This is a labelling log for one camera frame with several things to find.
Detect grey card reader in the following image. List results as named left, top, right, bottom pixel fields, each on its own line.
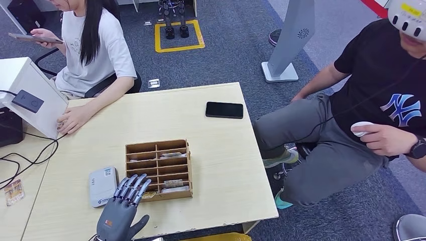
left=88, top=166, right=119, bottom=208

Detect black box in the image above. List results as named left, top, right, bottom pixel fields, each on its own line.
left=0, top=107, right=24, bottom=148

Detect black headset cable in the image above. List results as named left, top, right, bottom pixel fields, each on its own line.
left=294, top=53, right=426, bottom=144

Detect dark handheld smartphone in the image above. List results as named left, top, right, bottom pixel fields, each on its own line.
left=8, top=32, right=64, bottom=45

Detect white box stand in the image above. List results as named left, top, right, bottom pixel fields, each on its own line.
left=0, top=57, right=69, bottom=141

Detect wooden card organizer box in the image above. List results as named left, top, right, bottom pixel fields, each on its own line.
left=125, top=139, right=194, bottom=203

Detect white frame bar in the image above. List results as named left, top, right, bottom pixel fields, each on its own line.
left=0, top=3, right=28, bottom=35

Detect black robot legs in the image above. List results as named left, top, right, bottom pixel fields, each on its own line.
left=158, top=0, right=190, bottom=40

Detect small black card reader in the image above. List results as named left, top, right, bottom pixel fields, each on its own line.
left=12, top=89, right=45, bottom=114

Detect grey shoe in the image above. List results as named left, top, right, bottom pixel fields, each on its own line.
left=392, top=213, right=426, bottom=241

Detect white VR headset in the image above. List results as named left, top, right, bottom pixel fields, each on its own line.
left=387, top=0, right=426, bottom=42

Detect yellow floor tape square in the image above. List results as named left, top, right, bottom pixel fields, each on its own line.
left=154, top=19, right=206, bottom=54

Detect black smartphone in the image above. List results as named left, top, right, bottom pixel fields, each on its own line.
left=205, top=101, right=244, bottom=119

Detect black office chair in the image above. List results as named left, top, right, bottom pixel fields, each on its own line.
left=33, top=0, right=143, bottom=99

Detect white handheld controller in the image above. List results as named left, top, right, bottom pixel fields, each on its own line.
left=350, top=121, right=375, bottom=138

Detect person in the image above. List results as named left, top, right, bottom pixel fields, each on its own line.
left=30, top=0, right=138, bottom=136
left=254, top=18, right=426, bottom=210

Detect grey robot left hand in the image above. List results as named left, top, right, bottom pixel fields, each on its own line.
left=96, top=173, right=152, bottom=241

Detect black shoe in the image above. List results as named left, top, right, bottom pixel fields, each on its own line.
left=268, top=29, right=283, bottom=47

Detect black stool base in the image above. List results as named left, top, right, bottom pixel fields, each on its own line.
left=273, top=143, right=316, bottom=181

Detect person's left hand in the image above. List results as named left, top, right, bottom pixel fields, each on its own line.
left=358, top=124, right=415, bottom=157
left=56, top=105, right=92, bottom=136

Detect grey floor-standing kiosk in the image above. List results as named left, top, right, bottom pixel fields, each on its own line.
left=261, top=0, right=316, bottom=83

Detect black wristwatch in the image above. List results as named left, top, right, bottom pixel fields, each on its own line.
left=404, top=135, right=426, bottom=160

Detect yellow bag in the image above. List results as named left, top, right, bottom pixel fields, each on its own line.
left=176, top=231, right=252, bottom=241

